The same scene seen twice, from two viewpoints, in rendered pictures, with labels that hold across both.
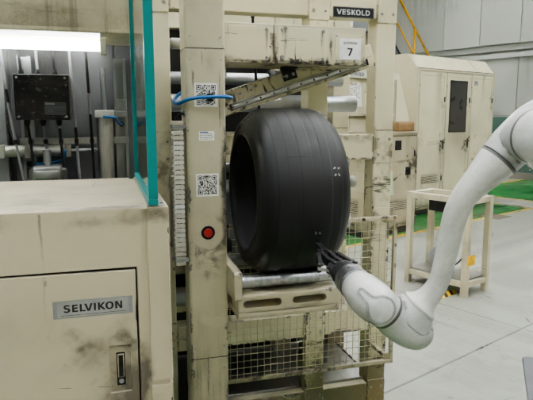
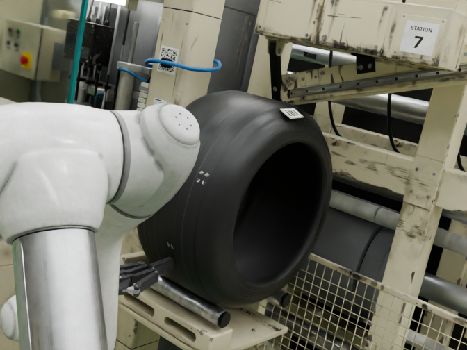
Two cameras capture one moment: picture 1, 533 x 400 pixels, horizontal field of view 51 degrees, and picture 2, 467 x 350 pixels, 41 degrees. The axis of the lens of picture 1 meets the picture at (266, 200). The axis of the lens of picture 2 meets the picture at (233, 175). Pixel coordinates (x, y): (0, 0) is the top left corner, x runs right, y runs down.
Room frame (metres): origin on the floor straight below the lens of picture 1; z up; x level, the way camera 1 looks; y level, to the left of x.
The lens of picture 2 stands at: (0.94, -1.42, 1.58)
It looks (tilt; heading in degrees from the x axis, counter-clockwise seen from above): 11 degrees down; 54
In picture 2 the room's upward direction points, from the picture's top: 12 degrees clockwise
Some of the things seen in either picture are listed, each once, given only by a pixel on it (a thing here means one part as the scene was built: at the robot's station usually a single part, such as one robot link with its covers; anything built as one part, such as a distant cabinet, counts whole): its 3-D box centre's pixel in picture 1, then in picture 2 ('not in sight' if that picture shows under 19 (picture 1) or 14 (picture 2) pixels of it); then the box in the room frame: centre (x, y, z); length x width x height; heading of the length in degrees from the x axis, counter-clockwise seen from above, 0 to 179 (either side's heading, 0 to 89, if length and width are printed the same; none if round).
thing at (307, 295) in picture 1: (285, 296); (173, 314); (1.82, -0.07, 0.84); 0.36 x 0.09 x 0.06; 106
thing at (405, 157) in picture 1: (376, 182); not in sight; (6.84, -1.37, 0.62); 0.91 x 0.58 x 1.25; 128
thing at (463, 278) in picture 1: (446, 240); not in sight; (4.60, -1.53, 0.40); 0.60 x 0.35 x 0.80; 38
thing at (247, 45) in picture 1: (283, 48); (362, 29); (2.28, -0.07, 1.71); 0.61 x 0.25 x 0.15; 106
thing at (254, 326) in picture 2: (274, 294); (203, 317); (1.96, -0.03, 0.80); 0.37 x 0.36 x 0.02; 16
